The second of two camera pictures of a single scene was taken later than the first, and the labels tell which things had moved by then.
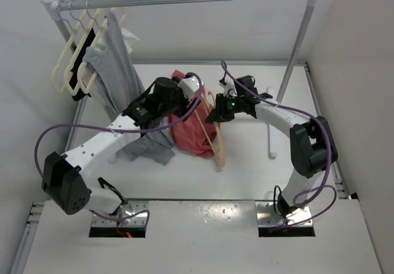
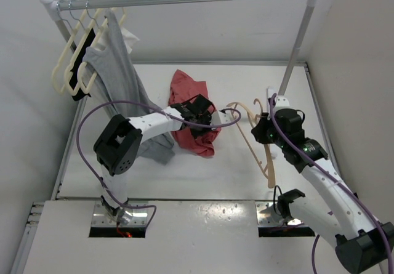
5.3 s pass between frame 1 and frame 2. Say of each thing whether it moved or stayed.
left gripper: moved
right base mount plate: stayed
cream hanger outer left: stayed
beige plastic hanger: moved
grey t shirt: stayed
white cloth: stayed
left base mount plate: stayed
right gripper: moved
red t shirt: stayed
